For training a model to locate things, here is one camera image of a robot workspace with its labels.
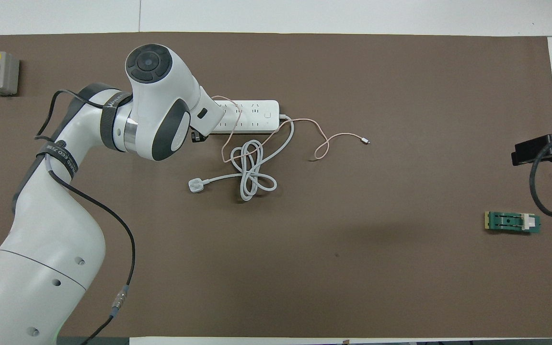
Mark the green knife switch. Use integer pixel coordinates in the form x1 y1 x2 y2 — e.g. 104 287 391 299
484 211 542 235

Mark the white power strip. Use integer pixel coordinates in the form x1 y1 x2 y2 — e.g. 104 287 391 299
207 100 280 135

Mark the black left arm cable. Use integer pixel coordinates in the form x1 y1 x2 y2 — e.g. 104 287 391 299
34 90 136 345

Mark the pink charging cable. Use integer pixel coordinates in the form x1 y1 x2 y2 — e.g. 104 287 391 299
211 95 370 163

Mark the white power cord with plug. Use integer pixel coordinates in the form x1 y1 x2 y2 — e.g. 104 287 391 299
188 114 296 202

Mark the brown table mat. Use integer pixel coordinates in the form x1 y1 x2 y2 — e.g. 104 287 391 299
0 32 552 338

